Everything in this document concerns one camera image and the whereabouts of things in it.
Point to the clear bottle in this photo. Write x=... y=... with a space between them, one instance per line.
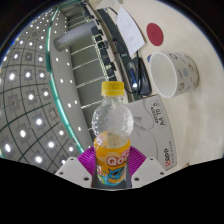
x=112 y=120

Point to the printed white paper sheet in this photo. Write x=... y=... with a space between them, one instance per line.
x=130 y=30

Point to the ceiling lights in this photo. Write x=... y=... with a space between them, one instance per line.
x=30 y=96

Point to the flat round red coaster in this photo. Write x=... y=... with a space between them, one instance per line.
x=155 y=34

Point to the long curved conference desk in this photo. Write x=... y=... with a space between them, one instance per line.
x=115 y=36

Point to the row of black office chairs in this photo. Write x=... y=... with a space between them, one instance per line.
x=103 y=55

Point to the white copy paper box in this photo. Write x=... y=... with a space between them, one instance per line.
x=150 y=133

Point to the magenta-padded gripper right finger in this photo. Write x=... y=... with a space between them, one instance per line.
x=149 y=169

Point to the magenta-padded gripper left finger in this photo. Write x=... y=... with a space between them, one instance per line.
x=72 y=170

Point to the white patterned paper cup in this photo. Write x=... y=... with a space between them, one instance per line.
x=163 y=75

